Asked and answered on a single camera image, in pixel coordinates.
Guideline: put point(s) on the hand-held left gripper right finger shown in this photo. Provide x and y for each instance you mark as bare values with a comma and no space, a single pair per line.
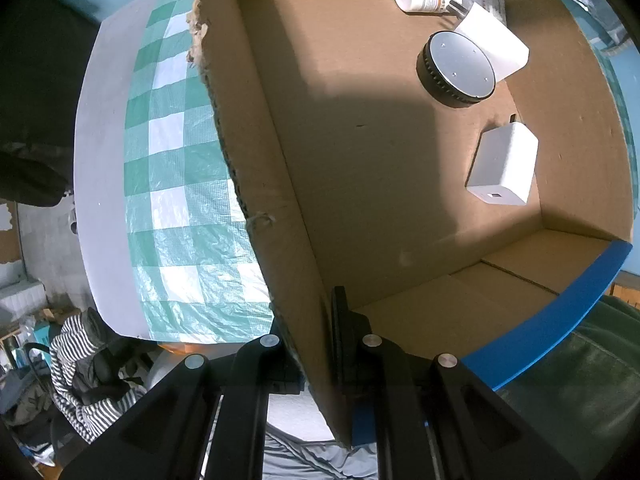
342,330

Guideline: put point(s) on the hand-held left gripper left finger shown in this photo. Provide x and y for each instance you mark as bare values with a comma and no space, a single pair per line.
272,360

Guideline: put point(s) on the cardboard box with blue edge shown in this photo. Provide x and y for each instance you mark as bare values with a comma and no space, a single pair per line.
375,160

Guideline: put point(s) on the grey cloth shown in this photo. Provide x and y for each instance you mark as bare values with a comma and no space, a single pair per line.
300,455

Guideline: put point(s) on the green checkered tablecloth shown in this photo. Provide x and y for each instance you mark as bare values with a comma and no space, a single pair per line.
170,210

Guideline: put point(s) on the striped cloth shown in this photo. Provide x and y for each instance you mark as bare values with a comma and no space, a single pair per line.
80,355

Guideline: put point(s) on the white charger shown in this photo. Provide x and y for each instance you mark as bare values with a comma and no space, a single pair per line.
505,165

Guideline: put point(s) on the green garment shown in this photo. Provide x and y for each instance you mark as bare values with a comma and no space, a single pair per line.
575,385

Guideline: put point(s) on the black round speaker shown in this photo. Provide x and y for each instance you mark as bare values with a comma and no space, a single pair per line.
457,65

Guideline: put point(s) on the dark cloth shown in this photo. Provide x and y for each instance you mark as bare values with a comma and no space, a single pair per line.
30,175

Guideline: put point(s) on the white cuboid box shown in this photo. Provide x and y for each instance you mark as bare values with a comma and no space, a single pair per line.
500,45

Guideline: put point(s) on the silver foil bag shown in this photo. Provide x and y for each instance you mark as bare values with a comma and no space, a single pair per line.
590,5

